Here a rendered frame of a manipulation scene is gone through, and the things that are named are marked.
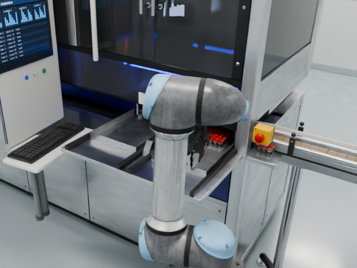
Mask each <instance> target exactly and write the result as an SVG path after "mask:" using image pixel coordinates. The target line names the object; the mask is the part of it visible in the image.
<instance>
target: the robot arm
mask: <svg viewBox="0 0 357 268"><path fill-rule="evenodd" d="M248 112H249V102H248V101H247V100H245V97H244V95H243V94H242V93H241V92H240V91H239V90H238V89H237V88H235V87H233V86H232V85H229V84H227V83H225V82H223V81H220V80H216V79H211V78H199V77H189V76H178V75H173V74H156V75H154V76H153V77H152V78H151V80H150V82H149V84H148V87H147V90H146V93H145V96H144V100H143V107H142V113H143V117H144V118H145V119H147V120H149V119H150V129H151V130H152V131H153V132H154V133H155V155H154V181H153V195H152V211H151V212H150V213H149V214H148V215H147V218H145V219H143V220H142V222H141V225H140V230H139V251H140V254H141V256H142V257H143V258H144V259H147V260H150V261H153V262H156V263H158V262H160V263H166V264H172V265H177V266H183V267H189V268H232V265H233V258H234V254H235V237H234V233H233V232H232V230H231V229H229V227H228V226H227V225H225V224H224V223H222V222H219V221H216V220H211V219H206V220H204V221H199V222H198V223H197V224H196V225H189V224H188V219H187V217H186V215H185V214H184V213H183V202H184V187H185V173H186V163H187V164H188V166H189V168H190V169H191V170H192V171H193V170H195V169H196V168H197V166H198V165H199V163H200V161H201V160H202V158H203V156H204V153H205V150H204V147H205V145H206V146H208V145H209V143H210V132H207V126H214V125H226V124H231V123H235V122H246V121H247V119H248ZM208 137H209V142H208ZM206 143H207V144H206ZM193 150H194V151H195V152H193ZM192 161H193V162H192Z"/></svg>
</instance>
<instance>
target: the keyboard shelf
mask: <svg viewBox="0 0 357 268"><path fill-rule="evenodd" d="M91 131H93V130H92V129H88V128H84V130H82V131H81V132H79V133H78V134H77V135H75V136H74V137H72V138H70V139H69V140H67V141H66V142H64V143H63V144H61V145H60V146H58V147H57V148H55V149H54V150H52V151H51V152H49V153H48V154H46V155H45V156H43V157H42V158H40V159H39V160H37V161H35V162H34V163H32V164H29V163H26V162H23V161H19V160H15V159H13V158H9V157H6V158H4V159H3V163H4V164H7V165H10V166H14V167H16V168H20V169H23V170H27V171H30V172H33V173H39V172H40V171H42V170H43V169H44V168H46V167H48V166H49V165H50V164H52V163H53V162H55V161H56V160H57V159H59V158H60V157H62V156H63V155H65V154H66V153H64V152H62V151H61V147H63V146H65V145H67V144H68V143H70V142H72V141H74V140H76V139H78V138H80V137H82V136H84V135H85V134H87V133H89V132H91ZM36 137H38V135H33V136H31V137H30V138H28V139H26V140H24V141H23V142H21V143H19V144H17V145H16V146H14V147H12V148H10V149H9V150H7V151H5V152H7V153H11V152H12V151H14V150H15V149H17V148H19V147H20V146H22V145H24V144H26V143H27V142H29V141H31V140H32V139H34V138H36Z"/></svg>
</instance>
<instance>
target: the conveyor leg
mask: <svg viewBox="0 0 357 268"><path fill-rule="evenodd" d="M289 165H291V164H289ZM303 169H304V168H301V167H298V166H295V165H292V169H291V175H290V180H289V183H288V189H287V194H286V199H285V204H284V210H283V215H282V220H281V224H280V229H279V234H278V239H277V245H276V250H275V256H274V261H273V266H272V268H282V266H283V261H284V256H285V252H286V246H287V242H288V237H289V234H290V229H291V224H292V219H293V214H294V209H295V204H296V199H297V196H298V191H299V186H300V181H301V177H302V171H303ZM305 170H306V169H305Z"/></svg>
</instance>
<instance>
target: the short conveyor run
mask: <svg viewBox="0 0 357 268"><path fill-rule="evenodd" d="M266 123H267V122H266ZM269 124H271V123H269ZM273 125H275V124H273ZM275 126H276V129H275V135H274V139H273V141H272V142H271V143H270V145H271V144H274V145H275V150H274V152H275V153H279V154H282V155H283V159H282V160H281V162H284V163H287V164H291V165H295V166H298V167H301V168H304V169H307V170H311V171H314V172H318V173H321V174H325V175H328V176H331V177H334V178H338V179H341V180H344V181H348V182H351V183H354V184H357V151H356V150H357V146H356V145H352V144H348V143H344V142H341V141H337V140H333V139H329V138H325V137H321V136H317V135H313V134H310V133H306V132H303V130H304V127H302V126H304V122H302V121H301V122H300V126H299V127H298V130H294V129H290V128H286V127H282V126H279V125H275ZM280 130H281V131H280ZM288 132H289V133H288ZM306 137H307V138H306ZM310 138H311V139H310ZM314 139H315V140H314ZM318 140H319V141H318ZM322 141H323V142H322ZM328 143H329V144H328ZM332 144H333V145H332ZM336 145H337V146H336ZM340 146H341V147H340ZM348 148H349V149H348Z"/></svg>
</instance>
